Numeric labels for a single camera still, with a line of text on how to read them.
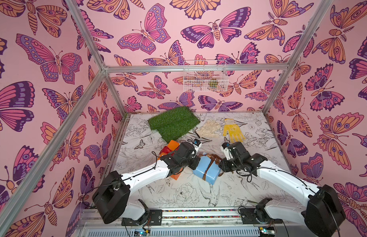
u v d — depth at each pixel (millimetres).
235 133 1072
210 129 1095
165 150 876
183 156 628
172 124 1123
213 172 818
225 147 766
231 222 730
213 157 869
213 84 947
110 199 417
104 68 922
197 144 726
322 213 389
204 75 948
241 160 624
